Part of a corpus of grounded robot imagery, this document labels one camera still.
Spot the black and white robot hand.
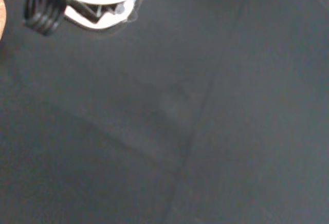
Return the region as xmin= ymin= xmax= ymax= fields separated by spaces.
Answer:
xmin=7 ymin=0 xmax=147 ymax=36

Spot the black bench cloth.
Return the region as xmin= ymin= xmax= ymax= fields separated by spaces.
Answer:
xmin=0 ymin=0 xmax=329 ymax=224

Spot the cork ring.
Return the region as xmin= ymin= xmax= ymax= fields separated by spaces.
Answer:
xmin=0 ymin=0 xmax=7 ymax=41

